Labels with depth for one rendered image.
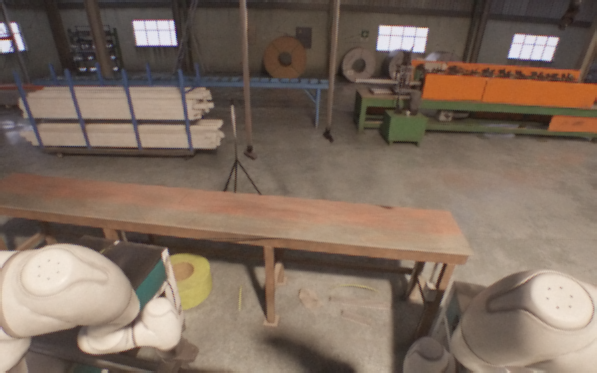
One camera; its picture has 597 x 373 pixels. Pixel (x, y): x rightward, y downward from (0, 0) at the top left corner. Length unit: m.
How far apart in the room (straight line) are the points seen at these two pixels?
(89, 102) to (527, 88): 7.49
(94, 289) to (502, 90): 6.86
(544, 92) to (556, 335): 7.11
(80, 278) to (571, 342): 0.61
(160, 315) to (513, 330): 0.87
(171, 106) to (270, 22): 9.55
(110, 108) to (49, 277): 4.62
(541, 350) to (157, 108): 4.63
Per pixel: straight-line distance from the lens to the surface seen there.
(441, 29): 14.79
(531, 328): 0.45
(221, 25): 14.01
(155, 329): 1.05
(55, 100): 5.52
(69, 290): 0.51
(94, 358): 1.50
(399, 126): 5.54
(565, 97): 7.79
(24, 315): 0.56
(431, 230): 2.01
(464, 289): 1.79
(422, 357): 0.96
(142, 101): 4.80
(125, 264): 1.89
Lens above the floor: 1.89
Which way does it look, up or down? 29 degrees down
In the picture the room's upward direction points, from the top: 2 degrees clockwise
